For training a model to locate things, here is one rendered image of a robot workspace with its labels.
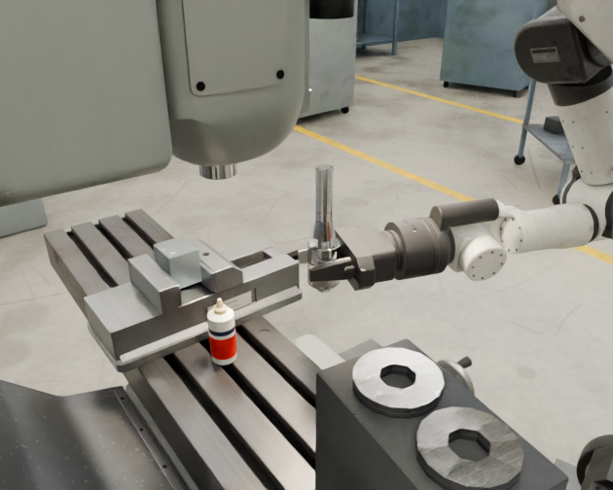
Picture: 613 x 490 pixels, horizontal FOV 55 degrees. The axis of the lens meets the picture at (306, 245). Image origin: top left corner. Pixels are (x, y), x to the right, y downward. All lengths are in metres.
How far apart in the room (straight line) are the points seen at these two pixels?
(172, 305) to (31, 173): 0.45
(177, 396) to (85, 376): 1.65
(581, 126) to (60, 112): 0.74
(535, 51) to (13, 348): 2.36
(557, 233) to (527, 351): 1.70
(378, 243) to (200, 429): 0.35
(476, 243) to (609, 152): 0.26
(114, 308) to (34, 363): 1.71
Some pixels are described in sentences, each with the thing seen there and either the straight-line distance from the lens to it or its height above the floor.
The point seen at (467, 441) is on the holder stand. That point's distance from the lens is 0.57.
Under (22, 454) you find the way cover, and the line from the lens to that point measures 0.83.
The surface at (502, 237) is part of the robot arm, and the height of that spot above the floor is 1.11.
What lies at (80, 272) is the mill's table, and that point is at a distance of 1.23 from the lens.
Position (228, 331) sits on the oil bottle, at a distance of 0.89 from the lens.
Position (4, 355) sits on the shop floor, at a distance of 2.76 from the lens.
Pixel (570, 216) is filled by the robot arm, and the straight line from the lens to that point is 1.00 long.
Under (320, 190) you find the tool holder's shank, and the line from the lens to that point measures 0.78.
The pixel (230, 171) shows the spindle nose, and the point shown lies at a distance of 0.72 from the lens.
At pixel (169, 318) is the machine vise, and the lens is 0.94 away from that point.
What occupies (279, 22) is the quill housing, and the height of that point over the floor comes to 1.47.
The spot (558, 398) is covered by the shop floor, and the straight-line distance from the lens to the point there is 2.46.
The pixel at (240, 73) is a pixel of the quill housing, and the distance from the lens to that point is 0.61.
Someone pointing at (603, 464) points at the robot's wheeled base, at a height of 0.60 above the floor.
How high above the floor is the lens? 1.55
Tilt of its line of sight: 28 degrees down
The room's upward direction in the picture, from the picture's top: straight up
